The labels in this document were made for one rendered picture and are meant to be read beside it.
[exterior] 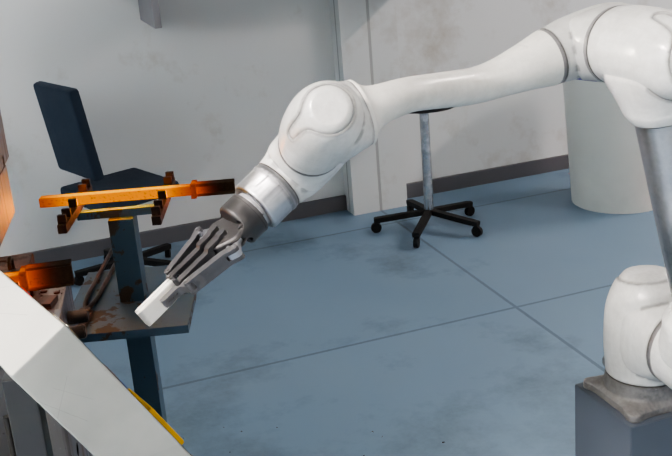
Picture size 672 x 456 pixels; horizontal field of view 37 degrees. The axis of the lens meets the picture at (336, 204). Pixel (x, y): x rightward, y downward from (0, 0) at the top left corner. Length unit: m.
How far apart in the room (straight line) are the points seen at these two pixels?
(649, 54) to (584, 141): 3.42
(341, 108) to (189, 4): 3.54
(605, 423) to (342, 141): 0.99
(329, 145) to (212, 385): 2.30
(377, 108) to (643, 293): 0.78
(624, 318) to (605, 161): 2.99
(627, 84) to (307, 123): 0.54
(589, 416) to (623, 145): 2.89
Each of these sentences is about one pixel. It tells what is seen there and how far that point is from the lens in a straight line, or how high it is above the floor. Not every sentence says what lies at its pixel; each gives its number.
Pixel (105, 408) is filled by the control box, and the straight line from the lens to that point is 1.23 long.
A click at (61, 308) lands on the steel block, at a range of 2.00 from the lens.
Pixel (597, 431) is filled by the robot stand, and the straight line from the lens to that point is 2.18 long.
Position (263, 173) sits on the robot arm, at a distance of 1.54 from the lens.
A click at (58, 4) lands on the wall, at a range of 4.79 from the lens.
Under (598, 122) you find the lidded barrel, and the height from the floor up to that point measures 0.46.
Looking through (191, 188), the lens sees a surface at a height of 0.99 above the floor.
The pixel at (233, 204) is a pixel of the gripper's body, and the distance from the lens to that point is 1.53.
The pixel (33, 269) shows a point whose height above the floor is 1.02.
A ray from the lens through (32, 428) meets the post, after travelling 1.38.
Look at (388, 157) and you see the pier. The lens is 5.17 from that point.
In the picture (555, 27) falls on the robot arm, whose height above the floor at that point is 1.39.
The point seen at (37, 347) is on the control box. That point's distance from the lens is 1.17.
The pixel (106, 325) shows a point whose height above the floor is 0.72.
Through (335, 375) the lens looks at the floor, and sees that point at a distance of 3.57.
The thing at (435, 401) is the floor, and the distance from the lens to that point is 3.37.
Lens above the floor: 1.65
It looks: 18 degrees down
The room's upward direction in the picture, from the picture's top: 5 degrees counter-clockwise
